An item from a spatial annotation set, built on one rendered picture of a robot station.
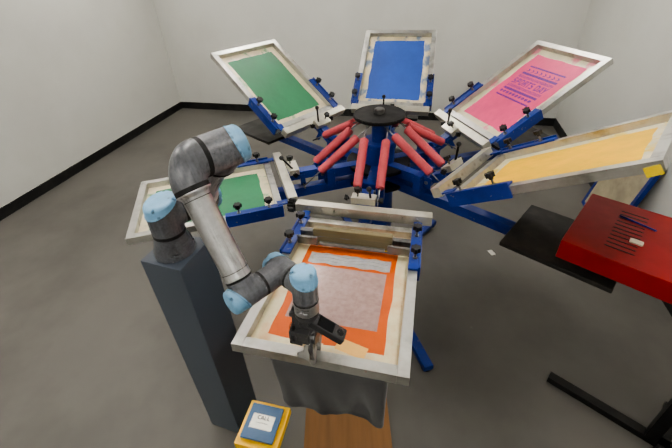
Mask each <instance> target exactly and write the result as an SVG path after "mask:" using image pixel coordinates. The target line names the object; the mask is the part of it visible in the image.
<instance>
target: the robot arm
mask: <svg viewBox="0 0 672 448"><path fill-rule="evenodd" d="M251 156H252V151H251V147H250V144H249V141H248V139H247V137H246V136H245V134H244V133H243V131H242V130H241V129H240V128H239V127H238V126H236V125H234V124H231V125H227V126H223V127H221V128H218V129H215V130H212V131H209V132H207V133H204V134H201V135H198V136H195V137H192V138H188V139H186V140H184V141H182V142H181V143H179V144H178V145H177V146H176V148H175V149H174V151H173V152H172V155H171V157H170V160H169V166H168V178H169V183H170V187H171V190H172V191H164V192H163V191H161V192H158V193H155V194H153V195H152V196H150V197H149V198H148V199H147V200H146V201H145V202H144V204H143V207H142V210H143V214H144V219H145V220H146V222H147V224H148V227H149V229H150V232H151V234H152V237H153V239H154V241H153V244H154V248H153V253H154V256H155V258H156V260H157V261H159V262H161V263H175V262H179V261H182V260H184V259H186V258H187V257H189V256H190V255H191V254H192V253H193V252H194V251H195V249H196V241H195V238H194V237H193V236H192V234H191V233H190V232H189V231H188V230H187V229H186V226H185V223H186V222H188V221H190V220H192V222H193V223H194V225H195V227H196V229H197V231H198V233H199V235H200V237H201V239H202V240H203V242H204V244H205V246H206V248H207V250H208V252H209V254H210V255H211V257H212V259H213V261H214V263H215V265H216V267H217V269H218V271H219V272H220V274H221V276H222V278H223V280H224V282H225V284H226V285H227V287H228V289H227V290H226V291H225V292H224V293H223V299H224V301H225V303H226V305H227V307H228V308H229V309H230V311H231V312H232V313H234V314H236V315H238V314H241V313H242V312H244V311H246V310H247V309H249V308H251V307H252V306H253V305H255V304H256V303H257V302H259V301H260V300H262V299H263V298H265V297H266V296H267V295H269V294H271V293H272V292H273V291H275V290H276V289H278V288H279V287H280V286H283V287H284V288H285V289H287V290H288V291H290V292H291V293H292V299H293V305H292V307H291V310H290V311H289V317H292V324H290V325H291V326H290V325H289V339H290V343H291V344H296V345H300V346H303V344H306V345H304V350H303V351H299V352H297V355H298V357H300V358H302V359H305V360H307V361H309V362H310V363H311V365H312V366H314V365H315V364H316V363H317V350H321V342H322V335H323V336H325V337H327V338H329V339H330V340H332V341H334V342H335V343H337V344H339V345H341V344H342V343H343V342H344V339H345V336H346V332H347V330H346V329H345V328H343V327H341V326H340V325H338V324H336V323H335V322H333V321H331V320H330V319H328V318H326V317H324V316H323V315H321V314H319V309H320V307H319V293H318V277H317V272H316V269H315V267H314V266H313V265H311V264H306V263H299V264H296V263H295V262H293V261H292V260H290V258H289V257H287V256H285V255H283V254H281V253H279V252H272V253H270V254H269V255H267V257H266V259H264V261H263V264H262V268H261V269H259V270H258V271H256V272H255V273H253V274H252V272H251V270H250V268H249V266H248V264H247V262H246V260H245V258H244V256H243V254H242V252H241V250H240V249H239V247H238V245H237V243H236V241H235V239H234V237H233V235H232V233H231V231H230V229H229V227H228V225H227V223H226V221H225V219H224V217H223V216H222V214H221V212H220V210H219V208H218V206H220V205H221V203H222V197H221V196H222V193H221V190H220V188H219V187H220V185H221V183H222V182H223V180H224V178H225V177H227V176H229V175H231V174H232V173H233V172H234V171H235V170H236V168H237V166H238V165H240V164H242V163H246V162H247V161H249V160H250V159H251ZM309 344H310V345H309Z"/></svg>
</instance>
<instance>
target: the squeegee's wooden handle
mask: <svg viewBox="0 0 672 448"><path fill-rule="evenodd" d="M313 236H316V237H318V242H320V241H325V242H333V243H342V244H350V245H358V246H366V247H374V248H382V249H385V251H387V246H388V245H390V246H392V242H393V234H387V233H378V232H369V231H360V230H351V229H343V228H334V227H325V226H316V225H315V226H314V228H313Z"/></svg>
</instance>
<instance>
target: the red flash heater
mask: <svg viewBox="0 0 672 448"><path fill-rule="evenodd" d="M620 215H622V216H625V217H627V218H629V219H632V220H634V221H636V222H639V223H641V224H643V225H646V226H648V227H650V228H653V229H655V230H657V231H656V232H655V231H653V230H651V229H648V228H646V227H644V226H641V225H639V224H637V223H634V222H632V221H630V220H627V219H625V218H622V217H620ZM630 238H634V239H637V240H640V241H642V242H644V244H643V246H642V247H641V246H638V245H635V244H633V243H630V242H629V241H630ZM556 257H558V258H561V259H563V260H566V261H568V262H570V263H573V264H575V265H578V266H580V267H582V268H585V269H587V270H590V271H592V272H594V273H597V274H599V275H602V276H604V277H606V278H609V279H611V280H614V281H616V282H619V283H621V284H623V285H626V286H628V287H631V288H633V289H635V290H638V291H640V292H643V293H645V294H647V295H650V296H652V297H655V298H657V299H659V300H662V301H664V302H667V303H669V304H671V305H672V218H671V217H668V216H664V215H661V214H658V213H655V212H651V211H648V210H645V209H642V208H638V207H635V206H632V205H629V204H625V203H622V202H619V201H615V200H612V199H609V198H606V197H602V196H599V195H596V194H592V195H591V196H590V198H589V199H588V201H587V202H586V204H585V205H584V207H583V208H582V210H581V211H580V213H579V214H578V216H577V217H576V219H575V220H574V222H573V223H572V225H571V226H570V228H569V229H568V231H567V232H566V234H565V235H564V237H563V238H562V240H561V242H560V245H559V248H558V250H557V253H556Z"/></svg>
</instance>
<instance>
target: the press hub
mask: <svg viewBox="0 0 672 448"><path fill-rule="evenodd" d="M353 118H354V119H355V120H356V121H357V122H359V123H361V124H364V125H368V126H372V134H370V135H367V136H366V138H367V139H368V140H369V142H368V149H367V155H366V162H365V163H366V164H365V169H364V175H363V176H366V179H367V178H368V175H369V171H370V168H371V165H372V166H378V164H379V157H380V150H381V142H382V140H383V139H386V131H387V129H386V128H385V127H384V126H386V127H387V126H391V125H395V124H398V123H401V122H402V121H404V120H405V118H406V112H405V111H404V110H403V109H401V108H399V107H396V106H392V105H385V104H375V105H367V106H363V107H360V108H358V109H357V110H355V111H354V113H353ZM391 137H392V136H391V135H388V136H387V139H389V140H390V150H389V158H388V165H389V164H391V163H392V162H393V161H394V162H396V163H399V164H402V165H405V166H407V167H409V166H410V158H409V157H408V156H406V157H400V158H395V159H394V155H395V153H400V152H403V151H402V150H400V149H397V148H395V143H394V142H393V141H392V140H391V139H392V138H391ZM357 156H358V154H356V153H353V152H352V153H350V154H349V156H348V157H347V162H349V161H355V160H357ZM388 165H387V173H386V181H385V196H384V202H383V204H380V202H379V204H378V207H383V208H392V193H393V191H397V190H399V189H400V186H399V185H396V184H394V183H391V182H389V181H387V178H388V177H392V176H396V175H399V174H401V170H399V169H396V168H393V167H391V166H388ZM371 224H376V225H385V226H391V222H385V221H376V220H372V223H371Z"/></svg>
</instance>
